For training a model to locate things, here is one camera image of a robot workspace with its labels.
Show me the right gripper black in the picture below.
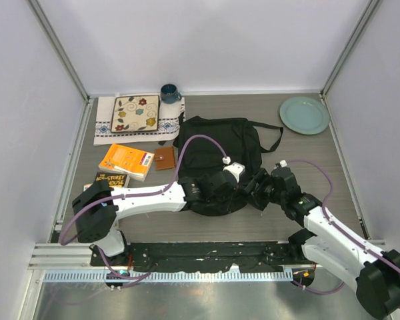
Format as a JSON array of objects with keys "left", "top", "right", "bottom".
[{"left": 239, "top": 168, "right": 286, "bottom": 211}]

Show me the black student backpack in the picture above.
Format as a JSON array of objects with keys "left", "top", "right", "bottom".
[{"left": 173, "top": 116, "right": 284, "bottom": 217}]

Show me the treehouse paperback book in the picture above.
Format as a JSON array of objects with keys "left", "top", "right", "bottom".
[{"left": 95, "top": 172, "right": 130, "bottom": 187}]

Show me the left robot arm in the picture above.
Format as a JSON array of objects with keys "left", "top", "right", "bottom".
[{"left": 72, "top": 170, "right": 240, "bottom": 266}]

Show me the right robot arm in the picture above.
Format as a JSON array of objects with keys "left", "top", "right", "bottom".
[{"left": 242, "top": 167, "right": 400, "bottom": 319}]

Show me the brown leather wallet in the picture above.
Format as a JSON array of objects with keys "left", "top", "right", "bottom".
[{"left": 154, "top": 146, "right": 176, "bottom": 171}]

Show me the light teal plate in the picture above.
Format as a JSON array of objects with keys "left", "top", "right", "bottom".
[{"left": 279, "top": 96, "right": 330, "bottom": 135}]

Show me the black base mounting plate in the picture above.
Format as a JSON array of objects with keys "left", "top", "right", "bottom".
[{"left": 107, "top": 241, "right": 311, "bottom": 273}]

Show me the white embroidered cloth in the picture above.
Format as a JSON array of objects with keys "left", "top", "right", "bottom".
[{"left": 93, "top": 95, "right": 185, "bottom": 146}]

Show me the orange paperback book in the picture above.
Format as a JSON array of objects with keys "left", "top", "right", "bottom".
[{"left": 98, "top": 144, "right": 155, "bottom": 181}]

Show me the dark blue mug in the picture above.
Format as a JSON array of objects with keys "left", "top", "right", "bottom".
[{"left": 160, "top": 84, "right": 182, "bottom": 104}]

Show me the floral square trivet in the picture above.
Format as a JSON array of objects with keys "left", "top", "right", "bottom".
[{"left": 111, "top": 95, "right": 161, "bottom": 134}]

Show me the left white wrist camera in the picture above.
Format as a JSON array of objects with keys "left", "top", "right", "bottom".
[{"left": 222, "top": 156, "right": 245, "bottom": 182}]

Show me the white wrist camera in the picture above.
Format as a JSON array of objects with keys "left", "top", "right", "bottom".
[
  {"left": 222, "top": 156, "right": 245, "bottom": 182},
  {"left": 275, "top": 160, "right": 287, "bottom": 168}
]

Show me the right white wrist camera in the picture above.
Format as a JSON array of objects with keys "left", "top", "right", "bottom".
[{"left": 275, "top": 160, "right": 287, "bottom": 168}]

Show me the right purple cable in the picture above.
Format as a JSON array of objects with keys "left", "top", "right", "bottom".
[{"left": 276, "top": 159, "right": 400, "bottom": 296}]

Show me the white slotted cable duct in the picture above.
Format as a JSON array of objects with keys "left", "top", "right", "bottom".
[{"left": 43, "top": 268, "right": 293, "bottom": 283}]

